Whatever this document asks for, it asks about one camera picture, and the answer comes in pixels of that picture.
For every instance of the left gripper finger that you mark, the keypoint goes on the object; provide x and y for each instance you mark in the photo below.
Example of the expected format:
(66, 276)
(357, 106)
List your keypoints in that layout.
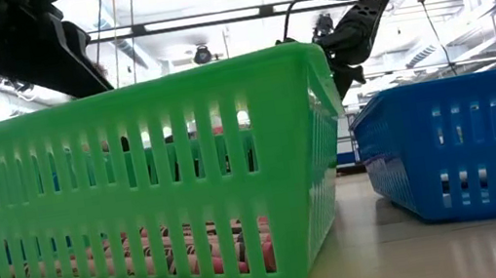
(43, 56)

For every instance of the black beam-mounted device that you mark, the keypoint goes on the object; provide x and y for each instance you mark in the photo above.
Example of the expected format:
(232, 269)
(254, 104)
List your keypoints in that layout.
(322, 24)

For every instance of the distant blue white shelf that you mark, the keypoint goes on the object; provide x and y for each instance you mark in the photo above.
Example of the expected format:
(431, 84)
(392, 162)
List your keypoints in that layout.
(345, 159)

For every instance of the black overhead beam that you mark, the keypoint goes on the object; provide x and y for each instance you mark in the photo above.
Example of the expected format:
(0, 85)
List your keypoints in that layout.
(265, 9)

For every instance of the blue plastic basket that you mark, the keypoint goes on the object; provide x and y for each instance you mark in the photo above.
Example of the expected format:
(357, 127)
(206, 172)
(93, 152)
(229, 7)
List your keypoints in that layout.
(476, 149)

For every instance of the green plastic basket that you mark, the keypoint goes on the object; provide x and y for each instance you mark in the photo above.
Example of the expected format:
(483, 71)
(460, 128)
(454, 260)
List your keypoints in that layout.
(139, 204)

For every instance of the black overhead camera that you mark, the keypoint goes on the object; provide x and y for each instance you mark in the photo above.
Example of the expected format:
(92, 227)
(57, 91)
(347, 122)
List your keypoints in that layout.
(202, 54)

